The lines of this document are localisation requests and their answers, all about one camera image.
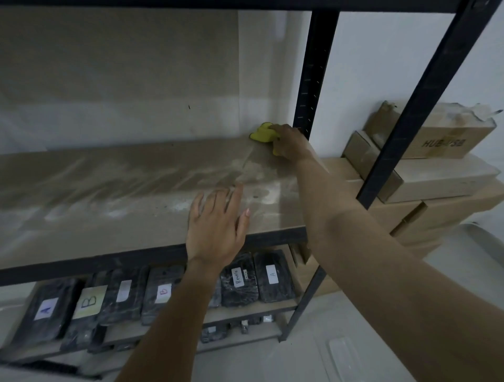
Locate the person's left forearm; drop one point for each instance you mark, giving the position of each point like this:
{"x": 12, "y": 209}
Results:
{"x": 173, "y": 334}

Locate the person's left little finger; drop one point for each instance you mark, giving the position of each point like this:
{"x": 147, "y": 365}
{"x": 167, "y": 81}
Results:
{"x": 195, "y": 208}

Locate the white plastic lid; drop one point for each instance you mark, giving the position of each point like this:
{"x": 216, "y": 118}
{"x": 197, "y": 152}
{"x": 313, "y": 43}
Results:
{"x": 348, "y": 360}

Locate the low cardboard box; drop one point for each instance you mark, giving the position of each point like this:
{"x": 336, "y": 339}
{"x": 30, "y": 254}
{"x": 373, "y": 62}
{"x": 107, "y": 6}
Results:
{"x": 425, "y": 238}

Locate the person's left thumb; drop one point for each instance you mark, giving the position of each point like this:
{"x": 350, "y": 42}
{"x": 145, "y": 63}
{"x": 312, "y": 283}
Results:
{"x": 244, "y": 226}

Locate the large plain cardboard box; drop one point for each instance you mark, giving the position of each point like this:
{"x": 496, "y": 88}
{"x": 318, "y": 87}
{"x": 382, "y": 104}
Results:
{"x": 452, "y": 208}

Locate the dusty brown shelf board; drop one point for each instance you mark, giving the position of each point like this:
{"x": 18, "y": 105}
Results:
{"x": 118, "y": 189}

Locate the printed torn cardboard box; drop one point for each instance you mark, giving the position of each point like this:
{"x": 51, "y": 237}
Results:
{"x": 445, "y": 133}

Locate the person's left middle finger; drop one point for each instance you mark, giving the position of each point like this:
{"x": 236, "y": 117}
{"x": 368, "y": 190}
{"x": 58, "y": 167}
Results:
{"x": 221, "y": 202}

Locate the brown shelf board with packages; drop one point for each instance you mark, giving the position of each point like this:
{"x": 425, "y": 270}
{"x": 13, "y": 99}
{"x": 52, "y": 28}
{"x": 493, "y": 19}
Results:
{"x": 236, "y": 313}

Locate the yellow cleaning cloth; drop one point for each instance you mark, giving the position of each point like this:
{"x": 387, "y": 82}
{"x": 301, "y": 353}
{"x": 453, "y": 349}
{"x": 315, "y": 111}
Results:
{"x": 263, "y": 133}

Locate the person's right fingers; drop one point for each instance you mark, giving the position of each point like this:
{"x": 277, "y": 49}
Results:
{"x": 280, "y": 129}

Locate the flat long cardboard box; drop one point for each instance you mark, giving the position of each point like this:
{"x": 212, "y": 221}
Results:
{"x": 437, "y": 177}

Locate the person's right hand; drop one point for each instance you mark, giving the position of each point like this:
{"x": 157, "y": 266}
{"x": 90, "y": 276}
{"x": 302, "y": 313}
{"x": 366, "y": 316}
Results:
{"x": 293, "y": 143}

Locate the person's left hand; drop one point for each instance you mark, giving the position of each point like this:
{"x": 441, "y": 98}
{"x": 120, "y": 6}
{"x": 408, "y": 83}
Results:
{"x": 212, "y": 232}

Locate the small black wrapped package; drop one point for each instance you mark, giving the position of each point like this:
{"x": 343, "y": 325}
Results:
{"x": 214, "y": 332}
{"x": 256, "y": 323}

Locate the black metal shelving rack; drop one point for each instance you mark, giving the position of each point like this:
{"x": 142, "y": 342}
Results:
{"x": 319, "y": 59}

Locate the row of black wrapped packages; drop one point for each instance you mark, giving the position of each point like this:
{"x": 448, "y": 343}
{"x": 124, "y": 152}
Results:
{"x": 118, "y": 295}

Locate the small cardboard box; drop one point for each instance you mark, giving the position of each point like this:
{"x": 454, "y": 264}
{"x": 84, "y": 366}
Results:
{"x": 315, "y": 271}

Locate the person's right forearm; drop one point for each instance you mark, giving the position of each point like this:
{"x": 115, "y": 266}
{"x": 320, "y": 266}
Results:
{"x": 386, "y": 283}

